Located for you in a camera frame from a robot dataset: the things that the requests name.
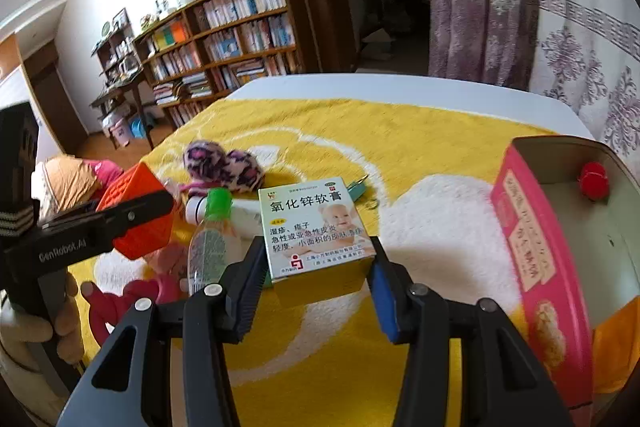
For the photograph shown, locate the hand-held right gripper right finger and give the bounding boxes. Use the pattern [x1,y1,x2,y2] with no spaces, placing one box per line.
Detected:
[367,239,576,427]

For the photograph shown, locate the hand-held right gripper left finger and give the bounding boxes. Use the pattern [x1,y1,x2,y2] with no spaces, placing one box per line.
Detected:
[42,237,271,427]

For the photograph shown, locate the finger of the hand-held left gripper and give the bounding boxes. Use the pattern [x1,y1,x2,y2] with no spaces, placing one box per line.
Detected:
[97,189,176,242]

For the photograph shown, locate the red-orange soft cube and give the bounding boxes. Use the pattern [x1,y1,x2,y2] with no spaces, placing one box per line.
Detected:
[95,162,177,260]

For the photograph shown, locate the clear bottle with green cap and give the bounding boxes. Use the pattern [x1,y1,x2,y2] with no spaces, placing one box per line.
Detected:
[187,188,242,299]

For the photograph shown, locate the white plastic bottle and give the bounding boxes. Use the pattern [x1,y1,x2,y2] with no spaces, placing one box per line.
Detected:
[185,197,266,242]

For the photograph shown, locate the pink plastic toy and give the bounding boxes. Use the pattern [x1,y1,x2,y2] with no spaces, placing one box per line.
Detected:
[81,249,191,348]

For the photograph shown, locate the white ointment box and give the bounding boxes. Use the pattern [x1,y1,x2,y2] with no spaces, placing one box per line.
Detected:
[257,177,377,295]

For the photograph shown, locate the purple leopard print scrunchie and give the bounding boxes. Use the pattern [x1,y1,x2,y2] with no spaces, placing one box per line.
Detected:
[167,142,266,198]

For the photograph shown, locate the pink cardboard box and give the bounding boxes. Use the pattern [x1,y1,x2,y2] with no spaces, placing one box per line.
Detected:
[490,136,640,410]

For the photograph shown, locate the person's left hand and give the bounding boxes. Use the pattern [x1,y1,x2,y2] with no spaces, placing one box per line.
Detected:
[0,274,83,365]

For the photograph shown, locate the pink cloth bundle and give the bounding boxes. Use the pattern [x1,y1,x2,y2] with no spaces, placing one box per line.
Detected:
[87,159,127,204]

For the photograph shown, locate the tan cloth bag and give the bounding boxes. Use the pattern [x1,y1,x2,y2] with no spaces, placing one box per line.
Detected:
[31,156,103,224]

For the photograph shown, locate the blue stool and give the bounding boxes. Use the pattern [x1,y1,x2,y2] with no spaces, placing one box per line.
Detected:
[127,117,152,140]

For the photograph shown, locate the small dark wooden shelf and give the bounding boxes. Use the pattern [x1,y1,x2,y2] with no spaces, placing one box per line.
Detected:
[90,9,157,142]

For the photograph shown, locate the yellow and white blanket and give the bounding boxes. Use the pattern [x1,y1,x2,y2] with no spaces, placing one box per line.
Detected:
[65,97,640,427]

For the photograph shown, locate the rows of shelved books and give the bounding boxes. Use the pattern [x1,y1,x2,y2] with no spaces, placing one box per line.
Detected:
[145,0,296,122]

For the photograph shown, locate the red bottle cap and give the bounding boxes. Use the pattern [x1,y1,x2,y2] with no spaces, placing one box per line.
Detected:
[577,162,612,201]

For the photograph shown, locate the wooden bookshelf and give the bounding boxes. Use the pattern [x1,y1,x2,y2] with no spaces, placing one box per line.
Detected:
[132,0,322,130]

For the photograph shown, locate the white purple patterned curtain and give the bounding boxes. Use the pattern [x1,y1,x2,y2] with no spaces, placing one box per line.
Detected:
[520,0,640,160]

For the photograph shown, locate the teal key with ring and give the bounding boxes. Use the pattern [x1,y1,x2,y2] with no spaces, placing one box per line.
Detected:
[346,174,381,210]

